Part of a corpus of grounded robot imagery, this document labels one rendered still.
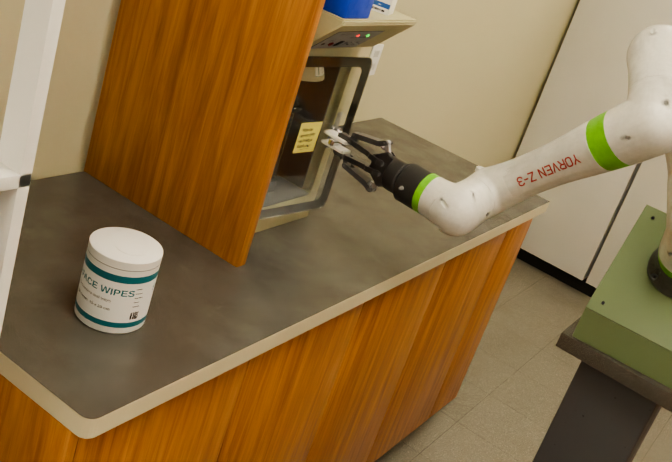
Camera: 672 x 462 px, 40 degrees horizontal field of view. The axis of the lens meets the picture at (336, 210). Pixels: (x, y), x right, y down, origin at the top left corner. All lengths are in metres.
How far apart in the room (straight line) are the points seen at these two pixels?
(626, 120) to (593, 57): 3.12
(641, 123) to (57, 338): 1.11
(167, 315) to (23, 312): 0.26
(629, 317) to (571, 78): 2.83
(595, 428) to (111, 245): 1.31
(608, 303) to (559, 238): 2.83
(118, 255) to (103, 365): 0.19
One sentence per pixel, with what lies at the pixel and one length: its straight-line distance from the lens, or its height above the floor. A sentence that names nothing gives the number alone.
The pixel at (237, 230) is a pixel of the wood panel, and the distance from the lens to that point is 1.99.
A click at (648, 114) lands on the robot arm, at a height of 1.55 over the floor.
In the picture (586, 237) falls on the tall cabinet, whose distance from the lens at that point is 5.04.
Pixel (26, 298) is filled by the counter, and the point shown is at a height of 0.94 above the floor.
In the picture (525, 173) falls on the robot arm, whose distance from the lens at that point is 1.96.
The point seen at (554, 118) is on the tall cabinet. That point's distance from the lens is 5.00.
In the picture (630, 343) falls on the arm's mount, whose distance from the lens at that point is 2.26.
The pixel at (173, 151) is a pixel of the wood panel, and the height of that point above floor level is 1.11.
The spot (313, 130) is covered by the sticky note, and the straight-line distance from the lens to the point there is 2.13.
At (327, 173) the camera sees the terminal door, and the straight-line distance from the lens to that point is 2.26.
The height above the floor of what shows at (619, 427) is 0.77.
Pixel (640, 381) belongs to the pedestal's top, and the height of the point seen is 0.93.
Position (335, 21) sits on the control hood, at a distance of 1.89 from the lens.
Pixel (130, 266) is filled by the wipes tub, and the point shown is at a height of 1.08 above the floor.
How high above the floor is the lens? 1.86
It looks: 22 degrees down
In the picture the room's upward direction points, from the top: 19 degrees clockwise
